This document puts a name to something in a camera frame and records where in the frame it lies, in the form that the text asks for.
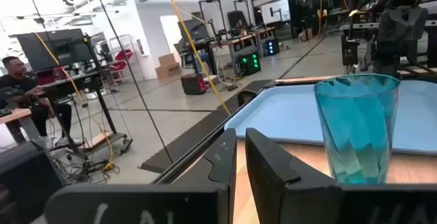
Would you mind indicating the blue plastic tray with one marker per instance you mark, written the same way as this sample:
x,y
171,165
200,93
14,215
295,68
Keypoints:
x,y
283,114

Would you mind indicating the yellow tag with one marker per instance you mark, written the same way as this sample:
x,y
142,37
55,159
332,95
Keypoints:
x,y
353,13

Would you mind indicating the red chair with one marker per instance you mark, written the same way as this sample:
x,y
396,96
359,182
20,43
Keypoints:
x,y
121,60

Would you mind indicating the red and black case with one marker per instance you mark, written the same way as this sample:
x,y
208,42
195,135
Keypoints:
x,y
193,84

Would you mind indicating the black equipment box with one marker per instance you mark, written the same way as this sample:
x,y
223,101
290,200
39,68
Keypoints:
x,y
24,183

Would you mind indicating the black desk monitor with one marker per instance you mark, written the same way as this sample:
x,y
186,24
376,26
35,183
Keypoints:
x,y
193,30

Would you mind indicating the black table frame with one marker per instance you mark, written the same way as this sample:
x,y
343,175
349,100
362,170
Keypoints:
x,y
246,98

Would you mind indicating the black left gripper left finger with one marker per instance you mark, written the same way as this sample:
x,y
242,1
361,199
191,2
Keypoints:
x,y
143,203

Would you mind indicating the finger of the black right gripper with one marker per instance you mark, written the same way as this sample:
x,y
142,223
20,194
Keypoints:
x,y
414,32
389,36

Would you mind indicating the computer with blue lights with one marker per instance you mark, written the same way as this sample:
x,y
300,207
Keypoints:
x,y
272,47

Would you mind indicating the large cardboard box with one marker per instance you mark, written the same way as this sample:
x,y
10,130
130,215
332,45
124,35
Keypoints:
x,y
168,71

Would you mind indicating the small cardboard box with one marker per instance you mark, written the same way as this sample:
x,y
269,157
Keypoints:
x,y
166,60

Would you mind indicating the computer with green lights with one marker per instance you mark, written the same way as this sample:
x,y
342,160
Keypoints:
x,y
250,64

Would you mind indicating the black rolling monitor stand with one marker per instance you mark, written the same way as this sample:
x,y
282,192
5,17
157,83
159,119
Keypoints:
x,y
99,140

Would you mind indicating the black hazard-striped floor mat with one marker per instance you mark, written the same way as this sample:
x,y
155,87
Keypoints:
x,y
205,126

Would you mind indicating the wooden desk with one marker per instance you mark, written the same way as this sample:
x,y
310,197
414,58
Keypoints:
x,y
13,114

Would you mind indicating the long wooden workbench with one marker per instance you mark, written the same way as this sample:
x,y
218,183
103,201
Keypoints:
x,y
239,41

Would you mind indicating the teal faceted plastic cup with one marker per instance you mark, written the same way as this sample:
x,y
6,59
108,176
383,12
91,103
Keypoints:
x,y
356,128

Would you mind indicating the person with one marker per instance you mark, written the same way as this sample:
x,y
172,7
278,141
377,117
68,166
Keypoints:
x,y
17,87

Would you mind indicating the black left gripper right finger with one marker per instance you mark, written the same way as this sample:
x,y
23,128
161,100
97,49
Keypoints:
x,y
307,203

